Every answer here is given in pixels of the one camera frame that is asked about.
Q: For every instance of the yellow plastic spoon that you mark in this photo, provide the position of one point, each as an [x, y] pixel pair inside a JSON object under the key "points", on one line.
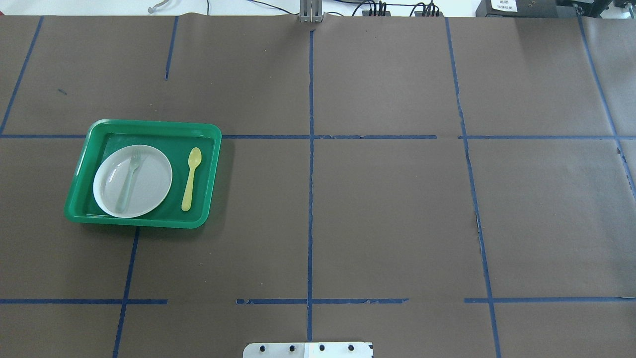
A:
{"points": [[194, 160]]}

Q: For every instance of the green plastic tray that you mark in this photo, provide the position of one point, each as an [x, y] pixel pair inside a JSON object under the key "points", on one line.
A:
{"points": [[175, 140]]}

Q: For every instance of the pale green plastic fork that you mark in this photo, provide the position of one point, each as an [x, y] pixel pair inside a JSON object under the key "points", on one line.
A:
{"points": [[123, 199]]}

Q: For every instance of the white round plate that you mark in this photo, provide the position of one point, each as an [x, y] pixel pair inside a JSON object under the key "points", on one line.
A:
{"points": [[151, 183]]}

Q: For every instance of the black computer box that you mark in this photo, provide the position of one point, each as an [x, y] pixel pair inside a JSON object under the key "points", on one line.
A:
{"points": [[524, 9]]}

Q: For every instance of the aluminium frame post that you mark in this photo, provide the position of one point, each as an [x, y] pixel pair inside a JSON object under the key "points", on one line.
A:
{"points": [[310, 11]]}

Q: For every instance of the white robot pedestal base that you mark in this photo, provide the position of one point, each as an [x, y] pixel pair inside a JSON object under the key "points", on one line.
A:
{"points": [[309, 350]]}

